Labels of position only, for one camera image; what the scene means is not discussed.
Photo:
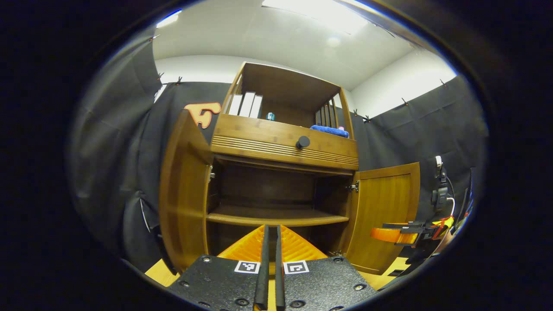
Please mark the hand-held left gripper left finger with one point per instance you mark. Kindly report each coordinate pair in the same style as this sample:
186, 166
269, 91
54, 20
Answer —
262, 285

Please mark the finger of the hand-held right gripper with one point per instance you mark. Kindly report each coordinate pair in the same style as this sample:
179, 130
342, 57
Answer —
393, 235

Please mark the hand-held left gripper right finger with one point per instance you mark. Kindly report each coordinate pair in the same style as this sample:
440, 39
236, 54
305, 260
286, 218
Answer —
280, 289

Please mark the wooden shoe cabinet door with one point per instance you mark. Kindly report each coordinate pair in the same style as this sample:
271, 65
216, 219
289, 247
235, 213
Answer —
384, 203
181, 207

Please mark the wooden double-door shoe cabinet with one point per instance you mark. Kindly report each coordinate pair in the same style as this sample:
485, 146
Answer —
281, 86

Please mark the metal door hinge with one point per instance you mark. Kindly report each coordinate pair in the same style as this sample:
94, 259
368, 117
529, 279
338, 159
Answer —
211, 173
353, 187

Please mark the wooden cabinet drawer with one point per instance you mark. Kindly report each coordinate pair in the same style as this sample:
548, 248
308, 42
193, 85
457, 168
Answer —
259, 134

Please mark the wooden inner shelf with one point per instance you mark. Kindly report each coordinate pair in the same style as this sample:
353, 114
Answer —
276, 216

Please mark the blue towel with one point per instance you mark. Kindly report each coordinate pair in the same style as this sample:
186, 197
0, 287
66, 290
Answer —
330, 131

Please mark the black round drawer knob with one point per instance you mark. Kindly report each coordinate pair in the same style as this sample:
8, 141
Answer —
303, 142

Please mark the white book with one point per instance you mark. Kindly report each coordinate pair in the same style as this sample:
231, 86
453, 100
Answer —
257, 106
247, 104
235, 105

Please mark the small ceiling light panel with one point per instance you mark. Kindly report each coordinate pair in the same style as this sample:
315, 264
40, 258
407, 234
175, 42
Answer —
169, 19

